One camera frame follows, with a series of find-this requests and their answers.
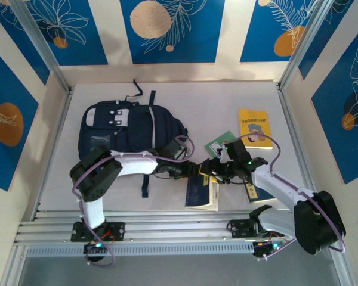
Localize aluminium table side rail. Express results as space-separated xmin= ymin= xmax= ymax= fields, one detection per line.
xmin=276 ymin=83 xmax=325 ymax=215
xmin=31 ymin=88 xmax=75 ymax=221

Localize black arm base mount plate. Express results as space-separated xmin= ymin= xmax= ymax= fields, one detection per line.
xmin=70 ymin=222 xmax=126 ymax=242
xmin=228 ymin=219 xmax=286 ymax=239

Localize navy blue backpack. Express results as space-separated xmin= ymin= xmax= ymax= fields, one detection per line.
xmin=77 ymin=79 xmax=189 ymax=199

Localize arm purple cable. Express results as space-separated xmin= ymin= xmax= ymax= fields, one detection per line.
xmin=232 ymin=133 xmax=347 ymax=262
xmin=72 ymin=135 xmax=196 ymax=266

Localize aluminium frame post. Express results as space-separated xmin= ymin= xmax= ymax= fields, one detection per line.
xmin=8 ymin=0 xmax=72 ymax=94
xmin=279 ymin=0 xmax=338 ymax=90

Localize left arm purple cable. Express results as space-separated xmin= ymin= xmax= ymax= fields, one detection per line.
xmin=72 ymin=135 xmax=196 ymax=266

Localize grey acrylic panel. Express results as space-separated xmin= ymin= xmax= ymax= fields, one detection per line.
xmin=17 ymin=256 xmax=341 ymax=286

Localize blue poster small orange circle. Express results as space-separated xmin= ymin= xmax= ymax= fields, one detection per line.
xmin=26 ymin=0 xmax=109 ymax=67

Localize black controller board green LED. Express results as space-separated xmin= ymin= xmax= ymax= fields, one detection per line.
xmin=252 ymin=238 xmax=287 ymax=259
xmin=83 ymin=240 xmax=112 ymax=254

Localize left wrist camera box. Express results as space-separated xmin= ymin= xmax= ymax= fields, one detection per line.
xmin=172 ymin=142 xmax=187 ymax=161

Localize aluminium extrusion base rails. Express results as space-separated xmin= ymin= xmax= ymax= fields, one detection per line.
xmin=13 ymin=210 xmax=342 ymax=248

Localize blue poster large cream circle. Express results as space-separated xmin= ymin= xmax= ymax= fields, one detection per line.
xmin=120 ymin=0 xmax=226 ymax=64

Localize blue poster orange circle leaves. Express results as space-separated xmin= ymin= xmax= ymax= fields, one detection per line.
xmin=0 ymin=41 xmax=40 ymax=193

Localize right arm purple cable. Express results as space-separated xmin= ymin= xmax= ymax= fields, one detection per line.
xmin=232 ymin=133 xmax=347 ymax=262

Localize blue poster dark circle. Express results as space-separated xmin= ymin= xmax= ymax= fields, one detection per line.
xmin=311 ymin=26 xmax=358 ymax=185

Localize green notebook with house picture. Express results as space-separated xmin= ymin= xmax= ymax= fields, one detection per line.
xmin=203 ymin=130 xmax=242 ymax=158

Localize blue poster orange circle fern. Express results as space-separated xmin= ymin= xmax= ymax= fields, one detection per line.
xmin=240 ymin=0 xmax=319 ymax=63

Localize blue poster peach circle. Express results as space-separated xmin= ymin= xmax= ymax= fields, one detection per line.
xmin=0 ymin=0 xmax=51 ymax=87

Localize blue book white label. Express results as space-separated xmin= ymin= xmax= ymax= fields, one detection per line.
xmin=184 ymin=175 xmax=220 ymax=213

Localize blue poster white leaf lines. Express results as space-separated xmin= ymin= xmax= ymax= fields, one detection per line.
xmin=298 ymin=0 xmax=358 ymax=80

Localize grey slotted cable duct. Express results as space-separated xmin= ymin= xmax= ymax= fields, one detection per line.
xmin=25 ymin=241 xmax=256 ymax=259

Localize blue book yellow label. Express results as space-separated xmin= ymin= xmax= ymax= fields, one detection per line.
xmin=243 ymin=182 xmax=277 ymax=204

